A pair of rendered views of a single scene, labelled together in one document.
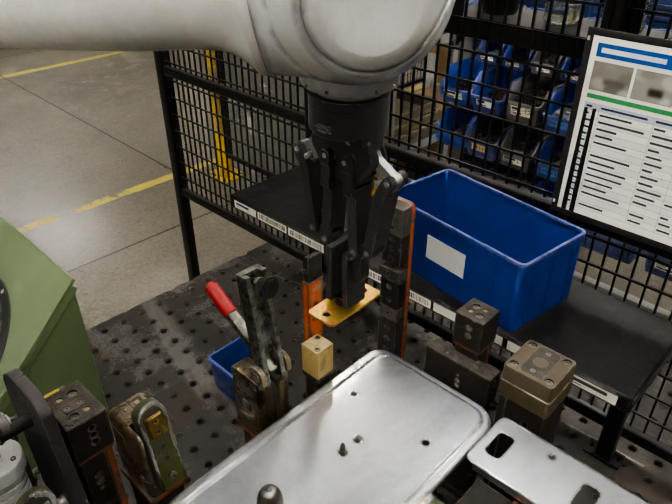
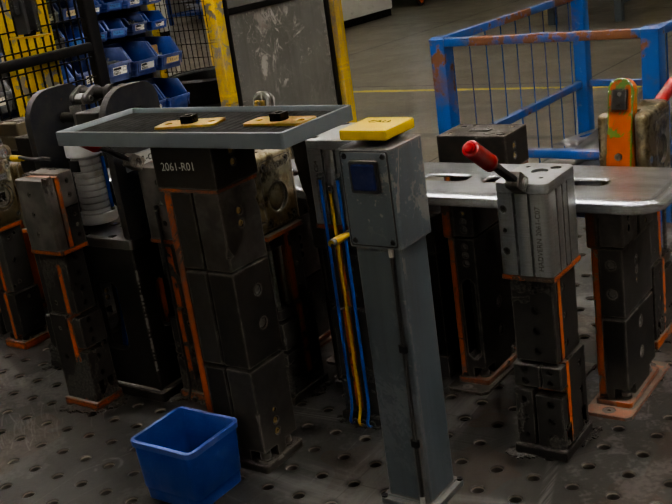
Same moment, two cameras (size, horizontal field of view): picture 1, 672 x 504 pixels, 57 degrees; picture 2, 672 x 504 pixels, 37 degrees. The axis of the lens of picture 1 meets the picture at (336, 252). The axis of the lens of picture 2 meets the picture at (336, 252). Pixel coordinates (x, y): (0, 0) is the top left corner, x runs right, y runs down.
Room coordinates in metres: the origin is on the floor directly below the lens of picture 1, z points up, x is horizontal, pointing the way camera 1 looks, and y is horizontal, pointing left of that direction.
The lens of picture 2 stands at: (0.27, 1.93, 1.37)
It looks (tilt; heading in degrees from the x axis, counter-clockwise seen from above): 18 degrees down; 264
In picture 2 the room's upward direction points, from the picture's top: 8 degrees counter-clockwise
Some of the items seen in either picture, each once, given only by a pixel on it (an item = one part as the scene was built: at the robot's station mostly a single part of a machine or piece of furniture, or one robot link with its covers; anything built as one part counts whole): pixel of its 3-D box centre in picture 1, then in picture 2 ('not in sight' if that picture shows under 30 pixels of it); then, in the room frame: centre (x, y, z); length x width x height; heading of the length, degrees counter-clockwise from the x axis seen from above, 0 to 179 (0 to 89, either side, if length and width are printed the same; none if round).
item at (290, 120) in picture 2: not in sight; (278, 117); (0.18, 0.79, 1.17); 0.08 x 0.04 x 0.01; 138
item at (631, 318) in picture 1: (420, 256); not in sight; (1.00, -0.16, 1.02); 0.90 x 0.22 x 0.03; 47
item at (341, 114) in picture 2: not in sight; (198, 126); (0.27, 0.71, 1.16); 0.37 x 0.14 x 0.02; 137
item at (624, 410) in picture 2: not in sight; (624, 293); (-0.25, 0.74, 0.84); 0.18 x 0.06 x 0.29; 47
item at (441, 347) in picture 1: (452, 423); not in sight; (0.73, -0.20, 0.85); 0.12 x 0.03 x 0.30; 47
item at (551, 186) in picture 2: not in sight; (545, 313); (-0.10, 0.84, 0.88); 0.11 x 0.10 x 0.36; 47
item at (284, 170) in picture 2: not in sight; (276, 274); (0.20, 0.54, 0.89); 0.13 x 0.11 x 0.38; 47
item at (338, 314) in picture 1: (345, 299); (29, 34); (0.55, -0.01, 1.25); 0.08 x 0.04 x 0.01; 137
